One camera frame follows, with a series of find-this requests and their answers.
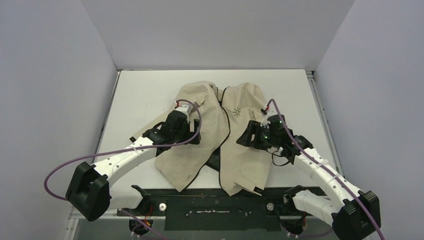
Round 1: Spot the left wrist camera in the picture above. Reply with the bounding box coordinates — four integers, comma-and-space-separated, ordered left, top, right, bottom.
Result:
174, 102, 193, 116

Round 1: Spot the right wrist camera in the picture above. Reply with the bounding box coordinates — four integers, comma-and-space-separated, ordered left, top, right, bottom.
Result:
260, 106, 275, 127

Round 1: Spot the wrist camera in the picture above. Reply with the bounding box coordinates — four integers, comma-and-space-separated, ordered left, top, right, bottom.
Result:
260, 106, 275, 127
174, 102, 193, 116

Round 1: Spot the beige zip jacket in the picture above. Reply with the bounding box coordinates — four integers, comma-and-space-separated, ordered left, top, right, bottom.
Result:
154, 81, 272, 196

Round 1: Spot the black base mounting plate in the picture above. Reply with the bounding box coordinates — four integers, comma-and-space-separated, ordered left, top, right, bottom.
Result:
127, 187, 307, 233

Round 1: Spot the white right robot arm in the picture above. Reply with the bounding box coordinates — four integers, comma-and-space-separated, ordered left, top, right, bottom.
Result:
236, 114, 381, 240

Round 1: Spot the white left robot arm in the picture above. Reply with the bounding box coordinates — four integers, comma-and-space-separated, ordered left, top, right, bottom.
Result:
65, 107, 203, 222

